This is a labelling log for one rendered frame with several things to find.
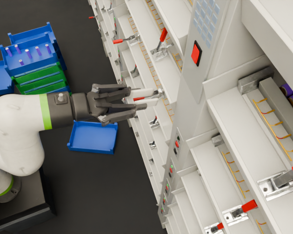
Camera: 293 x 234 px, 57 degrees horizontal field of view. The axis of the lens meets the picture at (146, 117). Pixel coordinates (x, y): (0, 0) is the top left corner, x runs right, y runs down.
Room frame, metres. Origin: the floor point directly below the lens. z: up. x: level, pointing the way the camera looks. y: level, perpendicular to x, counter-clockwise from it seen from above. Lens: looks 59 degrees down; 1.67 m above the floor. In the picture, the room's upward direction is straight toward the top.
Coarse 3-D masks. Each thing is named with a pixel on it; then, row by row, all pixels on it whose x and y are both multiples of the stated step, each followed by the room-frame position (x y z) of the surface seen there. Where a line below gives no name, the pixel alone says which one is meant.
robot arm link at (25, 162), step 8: (40, 144) 0.31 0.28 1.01; (0, 152) 0.27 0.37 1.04; (8, 152) 0.27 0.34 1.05; (16, 152) 0.27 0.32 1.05; (24, 152) 0.27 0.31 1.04; (32, 152) 0.28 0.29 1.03; (40, 152) 0.29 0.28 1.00; (0, 160) 0.26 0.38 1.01; (8, 160) 0.26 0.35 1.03; (16, 160) 0.26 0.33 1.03; (24, 160) 0.26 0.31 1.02; (32, 160) 0.26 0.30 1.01; (40, 160) 0.27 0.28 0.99; (0, 168) 0.25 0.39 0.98; (8, 168) 0.24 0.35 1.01; (16, 168) 0.24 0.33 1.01; (24, 168) 0.24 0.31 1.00; (32, 168) 0.25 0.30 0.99
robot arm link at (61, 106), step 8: (48, 96) 0.39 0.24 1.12; (56, 96) 0.39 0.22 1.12; (64, 96) 0.39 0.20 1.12; (48, 104) 0.36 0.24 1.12; (56, 104) 0.36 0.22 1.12; (64, 104) 0.37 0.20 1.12; (72, 104) 0.38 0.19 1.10; (56, 112) 0.35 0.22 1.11; (64, 112) 0.35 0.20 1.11; (72, 112) 0.36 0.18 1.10; (56, 120) 0.33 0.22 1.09; (64, 120) 0.34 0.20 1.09; (72, 120) 0.34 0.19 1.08
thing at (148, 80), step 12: (120, 12) 0.92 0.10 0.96; (120, 24) 0.87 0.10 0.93; (132, 24) 0.86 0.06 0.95; (132, 48) 0.74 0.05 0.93; (144, 60) 0.67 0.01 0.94; (144, 72) 0.62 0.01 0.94; (144, 84) 0.57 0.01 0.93; (156, 108) 0.47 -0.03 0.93; (168, 108) 0.47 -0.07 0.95; (168, 120) 0.42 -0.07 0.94; (168, 132) 0.38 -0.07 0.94; (168, 144) 0.34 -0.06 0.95
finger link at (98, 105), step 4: (96, 104) 0.39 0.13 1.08; (100, 104) 0.40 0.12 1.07; (104, 104) 0.40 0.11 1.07; (108, 104) 0.40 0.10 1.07; (112, 104) 0.40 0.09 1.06; (116, 104) 0.41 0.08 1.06; (120, 104) 0.41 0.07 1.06; (124, 104) 0.41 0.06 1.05; (128, 104) 0.41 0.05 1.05; (132, 104) 0.41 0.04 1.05; (108, 108) 0.40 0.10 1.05; (112, 108) 0.39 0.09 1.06; (116, 108) 0.40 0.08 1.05; (120, 108) 0.40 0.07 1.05; (124, 108) 0.40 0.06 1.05; (128, 108) 0.40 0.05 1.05; (108, 112) 0.39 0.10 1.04; (112, 112) 0.39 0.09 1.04
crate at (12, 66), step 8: (32, 40) 1.30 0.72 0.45; (40, 40) 1.32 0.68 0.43; (48, 40) 1.32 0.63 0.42; (0, 48) 1.21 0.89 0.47; (24, 48) 1.27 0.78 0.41; (32, 48) 1.27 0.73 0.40; (40, 48) 1.27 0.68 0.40; (8, 56) 1.20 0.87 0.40; (16, 56) 1.20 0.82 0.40; (24, 56) 1.20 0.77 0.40; (32, 56) 1.20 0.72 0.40; (40, 56) 1.20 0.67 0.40; (48, 56) 1.20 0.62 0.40; (56, 56) 1.16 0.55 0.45; (8, 64) 1.14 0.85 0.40; (16, 64) 1.14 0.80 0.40; (24, 64) 1.14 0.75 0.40; (32, 64) 1.10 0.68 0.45; (40, 64) 1.12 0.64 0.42; (48, 64) 1.14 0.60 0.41; (8, 72) 1.04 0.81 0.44; (16, 72) 1.06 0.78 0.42
